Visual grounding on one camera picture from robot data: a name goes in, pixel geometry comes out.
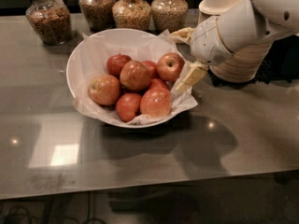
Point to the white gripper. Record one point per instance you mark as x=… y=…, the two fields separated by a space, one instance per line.
x=205 y=42

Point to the red apple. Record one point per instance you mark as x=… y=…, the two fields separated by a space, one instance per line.
x=135 y=76
x=152 y=68
x=170 y=66
x=115 y=64
x=128 y=105
x=156 y=102

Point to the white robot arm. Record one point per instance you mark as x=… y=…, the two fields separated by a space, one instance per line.
x=254 y=22

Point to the red apple hidden centre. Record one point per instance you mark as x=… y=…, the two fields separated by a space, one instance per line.
x=157 y=83

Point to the paper bowl stack front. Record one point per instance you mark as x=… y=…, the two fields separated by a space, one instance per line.
x=243 y=66

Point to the white bowl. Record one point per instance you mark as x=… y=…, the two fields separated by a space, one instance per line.
x=102 y=38

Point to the yellow-red apple left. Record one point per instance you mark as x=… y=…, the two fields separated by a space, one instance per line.
x=105 y=90

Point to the glass jar light cereal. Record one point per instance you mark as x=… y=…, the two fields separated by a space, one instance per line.
x=169 y=14

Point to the glass jar colourful cereal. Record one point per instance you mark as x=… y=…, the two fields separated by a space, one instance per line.
x=132 y=14

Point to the black mat under stacks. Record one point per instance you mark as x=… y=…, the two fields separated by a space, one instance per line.
x=280 y=63

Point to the white paper liner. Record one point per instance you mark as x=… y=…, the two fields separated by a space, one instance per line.
x=93 y=53

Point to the glass jar brown cereal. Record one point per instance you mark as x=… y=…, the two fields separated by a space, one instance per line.
x=97 y=13

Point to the glass jar dark cereal left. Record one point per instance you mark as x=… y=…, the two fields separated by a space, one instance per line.
x=51 y=21

